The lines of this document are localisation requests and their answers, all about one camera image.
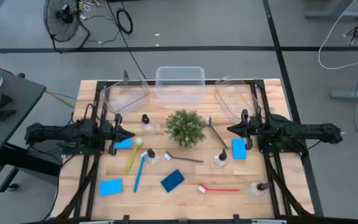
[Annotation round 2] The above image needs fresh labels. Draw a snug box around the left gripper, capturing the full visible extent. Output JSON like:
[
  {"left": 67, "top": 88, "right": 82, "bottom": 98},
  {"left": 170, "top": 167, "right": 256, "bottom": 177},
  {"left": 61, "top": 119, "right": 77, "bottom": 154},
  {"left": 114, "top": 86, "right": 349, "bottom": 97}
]
[{"left": 103, "top": 113, "right": 135, "bottom": 156}]

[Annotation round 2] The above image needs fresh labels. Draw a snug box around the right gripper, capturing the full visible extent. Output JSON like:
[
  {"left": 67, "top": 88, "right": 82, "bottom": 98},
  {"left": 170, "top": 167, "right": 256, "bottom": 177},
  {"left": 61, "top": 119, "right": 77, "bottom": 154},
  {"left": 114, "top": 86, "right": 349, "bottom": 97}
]
[{"left": 227, "top": 109, "right": 260, "bottom": 151}]

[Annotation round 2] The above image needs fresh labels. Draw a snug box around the light blue sponge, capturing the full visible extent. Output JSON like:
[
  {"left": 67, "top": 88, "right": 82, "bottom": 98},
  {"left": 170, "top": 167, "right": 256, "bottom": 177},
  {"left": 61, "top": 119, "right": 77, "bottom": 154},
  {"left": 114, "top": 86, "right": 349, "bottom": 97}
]
[
  {"left": 231, "top": 138, "right": 247, "bottom": 161},
  {"left": 98, "top": 177, "right": 124, "bottom": 197},
  {"left": 114, "top": 137, "right": 134, "bottom": 150}
]

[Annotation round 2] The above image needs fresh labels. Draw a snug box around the yellow-green dish brush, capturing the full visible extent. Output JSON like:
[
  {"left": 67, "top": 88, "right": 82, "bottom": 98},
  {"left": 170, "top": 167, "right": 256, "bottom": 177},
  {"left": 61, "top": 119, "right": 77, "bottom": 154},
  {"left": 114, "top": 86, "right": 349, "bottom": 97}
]
[{"left": 124, "top": 136, "right": 144, "bottom": 175}]

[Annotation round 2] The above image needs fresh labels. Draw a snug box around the grey dish brush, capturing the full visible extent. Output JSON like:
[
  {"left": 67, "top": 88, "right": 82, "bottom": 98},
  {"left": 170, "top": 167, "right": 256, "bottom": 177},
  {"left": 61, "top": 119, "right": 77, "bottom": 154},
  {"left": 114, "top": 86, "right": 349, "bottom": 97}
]
[
  {"left": 163, "top": 151, "right": 204, "bottom": 164},
  {"left": 204, "top": 116, "right": 229, "bottom": 150}
]

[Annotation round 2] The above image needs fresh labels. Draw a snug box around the clear plastic bin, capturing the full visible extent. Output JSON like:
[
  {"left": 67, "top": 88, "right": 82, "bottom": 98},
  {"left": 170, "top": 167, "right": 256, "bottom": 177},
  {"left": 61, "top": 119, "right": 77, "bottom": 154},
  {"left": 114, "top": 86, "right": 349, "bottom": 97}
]
[
  {"left": 102, "top": 77, "right": 151, "bottom": 115},
  {"left": 214, "top": 75, "right": 264, "bottom": 124}
]

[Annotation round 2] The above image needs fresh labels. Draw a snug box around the blue dish brush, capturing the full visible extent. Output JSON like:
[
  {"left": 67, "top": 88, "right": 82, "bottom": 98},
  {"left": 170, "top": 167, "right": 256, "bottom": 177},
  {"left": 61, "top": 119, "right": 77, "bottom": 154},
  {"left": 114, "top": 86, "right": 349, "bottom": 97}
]
[{"left": 132, "top": 151, "right": 148, "bottom": 194}]

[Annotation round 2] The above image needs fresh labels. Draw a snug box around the dark blue sponge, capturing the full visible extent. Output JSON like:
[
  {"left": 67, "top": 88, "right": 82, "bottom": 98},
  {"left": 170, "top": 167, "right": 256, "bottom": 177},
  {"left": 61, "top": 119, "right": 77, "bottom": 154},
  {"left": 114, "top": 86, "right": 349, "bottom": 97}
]
[{"left": 160, "top": 169, "right": 186, "bottom": 194}]

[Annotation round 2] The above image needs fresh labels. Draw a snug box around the green potted plant black pot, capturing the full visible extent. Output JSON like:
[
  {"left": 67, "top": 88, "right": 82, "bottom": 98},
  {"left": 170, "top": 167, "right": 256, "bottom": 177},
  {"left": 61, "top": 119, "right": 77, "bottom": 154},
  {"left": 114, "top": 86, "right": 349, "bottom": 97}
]
[{"left": 165, "top": 108, "right": 207, "bottom": 149}]

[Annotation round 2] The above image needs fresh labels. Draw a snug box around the red dish brush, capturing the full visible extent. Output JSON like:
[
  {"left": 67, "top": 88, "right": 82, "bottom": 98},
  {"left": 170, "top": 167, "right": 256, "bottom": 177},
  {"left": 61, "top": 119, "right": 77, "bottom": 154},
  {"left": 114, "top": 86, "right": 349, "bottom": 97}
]
[{"left": 197, "top": 182, "right": 241, "bottom": 195}]

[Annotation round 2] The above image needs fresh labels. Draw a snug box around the clear rectangular plastic tub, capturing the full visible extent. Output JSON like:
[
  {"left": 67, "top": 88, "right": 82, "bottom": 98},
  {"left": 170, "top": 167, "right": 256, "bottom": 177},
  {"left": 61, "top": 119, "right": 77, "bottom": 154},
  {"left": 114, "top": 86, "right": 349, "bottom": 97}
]
[{"left": 155, "top": 66, "right": 206, "bottom": 106}]

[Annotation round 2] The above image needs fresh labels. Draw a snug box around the dark grey side table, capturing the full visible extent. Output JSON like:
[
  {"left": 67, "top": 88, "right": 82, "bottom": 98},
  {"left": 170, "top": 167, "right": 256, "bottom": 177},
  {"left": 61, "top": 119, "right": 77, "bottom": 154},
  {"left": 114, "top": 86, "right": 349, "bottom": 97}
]
[{"left": 0, "top": 67, "right": 62, "bottom": 200}]

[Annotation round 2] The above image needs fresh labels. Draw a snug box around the grey desk foot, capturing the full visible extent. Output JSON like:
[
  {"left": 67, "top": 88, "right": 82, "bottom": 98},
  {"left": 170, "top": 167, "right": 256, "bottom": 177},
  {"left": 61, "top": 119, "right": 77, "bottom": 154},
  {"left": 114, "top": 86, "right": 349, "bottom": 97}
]
[
  {"left": 304, "top": 0, "right": 358, "bottom": 20},
  {"left": 329, "top": 81, "right": 358, "bottom": 101}
]

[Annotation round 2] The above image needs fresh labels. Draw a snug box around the black clamp part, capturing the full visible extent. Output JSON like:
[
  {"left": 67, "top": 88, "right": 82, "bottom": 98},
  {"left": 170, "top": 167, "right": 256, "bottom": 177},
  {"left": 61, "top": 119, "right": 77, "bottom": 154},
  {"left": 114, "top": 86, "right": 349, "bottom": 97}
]
[{"left": 0, "top": 108, "right": 17, "bottom": 122}]

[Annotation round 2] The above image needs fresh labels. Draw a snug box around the small black wedge part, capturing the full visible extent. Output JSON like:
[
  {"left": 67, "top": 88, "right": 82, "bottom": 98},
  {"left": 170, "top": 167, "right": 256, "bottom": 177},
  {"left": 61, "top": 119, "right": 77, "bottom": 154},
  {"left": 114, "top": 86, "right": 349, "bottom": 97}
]
[{"left": 0, "top": 93, "right": 14, "bottom": 109}]

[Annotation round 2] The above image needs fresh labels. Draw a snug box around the black floor fan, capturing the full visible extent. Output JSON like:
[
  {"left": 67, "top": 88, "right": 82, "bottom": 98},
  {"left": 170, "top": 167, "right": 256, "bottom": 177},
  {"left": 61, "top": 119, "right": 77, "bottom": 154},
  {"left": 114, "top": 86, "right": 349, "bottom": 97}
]
[{"left": 43, "top": 0, "right": 91, "bottom": 54}]

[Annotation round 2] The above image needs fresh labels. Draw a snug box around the black aluminium table frame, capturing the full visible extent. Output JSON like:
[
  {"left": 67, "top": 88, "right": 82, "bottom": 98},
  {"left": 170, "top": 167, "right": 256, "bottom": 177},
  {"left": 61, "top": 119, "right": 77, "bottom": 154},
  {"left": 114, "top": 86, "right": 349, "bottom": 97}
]
[{"left": 51, "top": 79, "right": 324, "bottom": 224}]

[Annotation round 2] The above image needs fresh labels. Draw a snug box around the yellow cable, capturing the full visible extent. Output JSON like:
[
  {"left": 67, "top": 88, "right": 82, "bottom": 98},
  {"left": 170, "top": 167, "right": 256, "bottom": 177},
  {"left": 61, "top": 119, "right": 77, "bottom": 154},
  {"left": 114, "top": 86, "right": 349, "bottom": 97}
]
[{"left": 45, "top": 89, "right": 75, "bottom": 110}]

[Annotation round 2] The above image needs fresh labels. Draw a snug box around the long black floor cable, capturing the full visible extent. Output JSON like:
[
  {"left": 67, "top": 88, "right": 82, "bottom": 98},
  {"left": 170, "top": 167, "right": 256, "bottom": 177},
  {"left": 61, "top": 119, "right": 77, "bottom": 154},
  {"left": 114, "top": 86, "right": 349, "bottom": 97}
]
[{"left": 106, "top": 0, "right": 147, "bottom": 80}]

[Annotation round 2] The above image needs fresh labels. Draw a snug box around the white floor cable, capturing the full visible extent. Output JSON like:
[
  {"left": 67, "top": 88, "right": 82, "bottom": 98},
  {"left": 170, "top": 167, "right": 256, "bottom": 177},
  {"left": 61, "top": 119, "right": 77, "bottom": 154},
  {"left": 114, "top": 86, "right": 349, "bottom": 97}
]
[{"left": 318, "top": 0, "right": 358, "bottom": 70}]

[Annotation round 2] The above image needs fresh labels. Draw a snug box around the coiled black cable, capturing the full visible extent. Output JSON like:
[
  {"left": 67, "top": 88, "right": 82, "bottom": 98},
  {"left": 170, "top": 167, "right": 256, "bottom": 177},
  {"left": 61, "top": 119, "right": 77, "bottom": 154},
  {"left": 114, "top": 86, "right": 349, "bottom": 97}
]
[{"left": 116, "top": 7, "right": 134, "bottom": 35}]

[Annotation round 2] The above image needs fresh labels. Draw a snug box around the yellow and white cord tangle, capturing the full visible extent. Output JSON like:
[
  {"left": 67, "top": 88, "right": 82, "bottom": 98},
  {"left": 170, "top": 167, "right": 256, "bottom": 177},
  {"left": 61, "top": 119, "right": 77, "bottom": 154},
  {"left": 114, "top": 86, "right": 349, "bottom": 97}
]
[{"left": 79, "top": 0, "right": 105, "bottom": 13}]

